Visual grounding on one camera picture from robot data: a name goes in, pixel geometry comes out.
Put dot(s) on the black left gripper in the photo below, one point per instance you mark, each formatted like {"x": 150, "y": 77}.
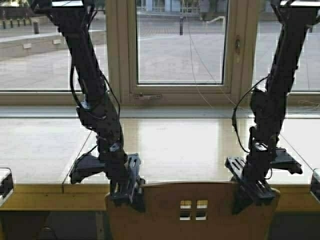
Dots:
{"x": 123, "y": 171}

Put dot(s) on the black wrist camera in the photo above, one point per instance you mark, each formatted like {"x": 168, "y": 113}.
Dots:
{"x": 85, "y": 166}
{"x": 284, "y": 161}

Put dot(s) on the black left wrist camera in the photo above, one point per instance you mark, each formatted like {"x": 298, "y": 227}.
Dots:
{"x": 85, "y": 166}

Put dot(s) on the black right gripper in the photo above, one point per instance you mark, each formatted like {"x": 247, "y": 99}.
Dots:
{"x": 250, "y": 174}

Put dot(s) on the outdoor concrete bench wall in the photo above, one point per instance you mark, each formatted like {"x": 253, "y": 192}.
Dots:
{"x": 28, "y": 45}

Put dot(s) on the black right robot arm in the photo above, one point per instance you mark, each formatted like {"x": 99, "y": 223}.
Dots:
{"x": 268, "y": 105}

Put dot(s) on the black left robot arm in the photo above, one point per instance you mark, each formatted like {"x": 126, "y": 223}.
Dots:
{"x": 99, "y": 111}

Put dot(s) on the robot base left corner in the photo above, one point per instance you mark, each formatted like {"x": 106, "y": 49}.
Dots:
{"x": 6, "y": 184}

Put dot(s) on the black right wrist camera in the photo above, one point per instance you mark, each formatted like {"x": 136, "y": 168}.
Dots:
{"x": 284, "y": 161}

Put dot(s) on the robot base right corner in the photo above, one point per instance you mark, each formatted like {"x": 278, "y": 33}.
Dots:
{"x": 315, "y": 184}

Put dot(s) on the outdoor black bollard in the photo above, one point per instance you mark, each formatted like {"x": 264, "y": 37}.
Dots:
{"x": 181, "y": 25}

